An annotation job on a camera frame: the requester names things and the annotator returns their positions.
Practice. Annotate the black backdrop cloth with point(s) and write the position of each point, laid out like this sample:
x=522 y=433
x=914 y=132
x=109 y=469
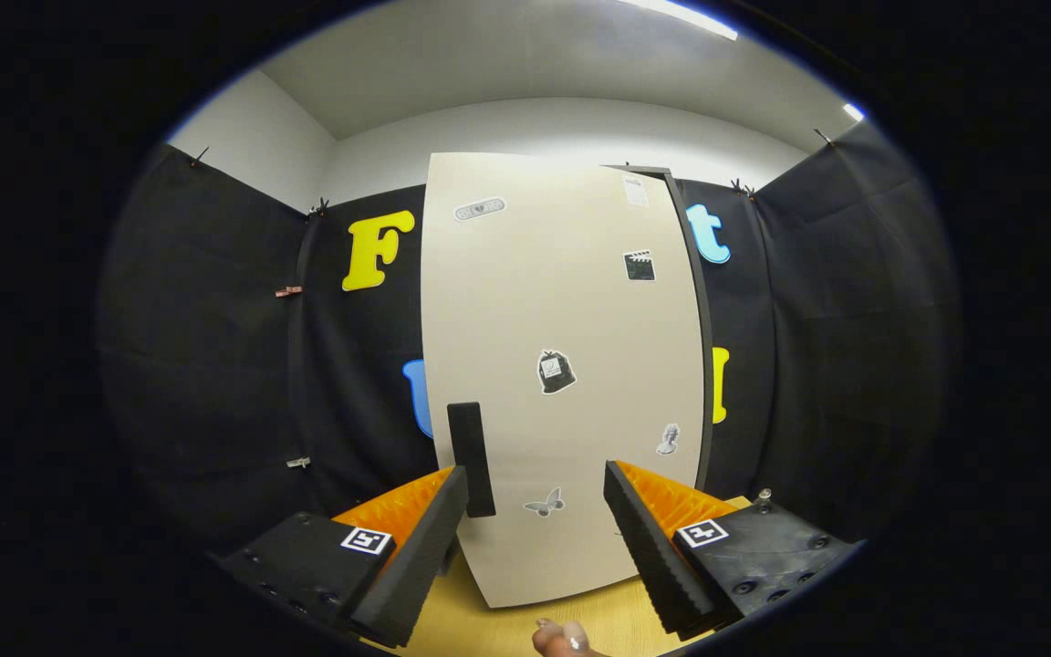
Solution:
x=215 y=365

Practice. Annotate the pink clip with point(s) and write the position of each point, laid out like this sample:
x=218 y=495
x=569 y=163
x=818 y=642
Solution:
x=288 y=292

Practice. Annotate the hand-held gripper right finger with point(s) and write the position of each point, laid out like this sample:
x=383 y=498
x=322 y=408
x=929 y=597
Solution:
x=649 y=561

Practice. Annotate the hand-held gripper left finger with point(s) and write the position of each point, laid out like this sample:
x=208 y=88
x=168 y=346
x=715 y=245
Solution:
x=416 y=561

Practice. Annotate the silver clip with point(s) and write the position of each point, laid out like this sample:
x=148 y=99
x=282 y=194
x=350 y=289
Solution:
x=298 y=463

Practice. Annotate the long ceiling light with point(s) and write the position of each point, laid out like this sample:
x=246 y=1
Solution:
x=681 y=18

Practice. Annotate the small ceiling light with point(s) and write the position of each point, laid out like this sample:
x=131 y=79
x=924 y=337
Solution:
x=854 y=112

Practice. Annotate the black clip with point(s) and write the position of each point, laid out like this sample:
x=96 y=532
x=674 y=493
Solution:
x=743 y=188
x=824 y=138
x=199 y=157
x=320 y=208

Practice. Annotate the grey shoe cabinet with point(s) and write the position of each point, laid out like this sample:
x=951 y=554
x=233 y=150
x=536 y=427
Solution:
x=702 y=319

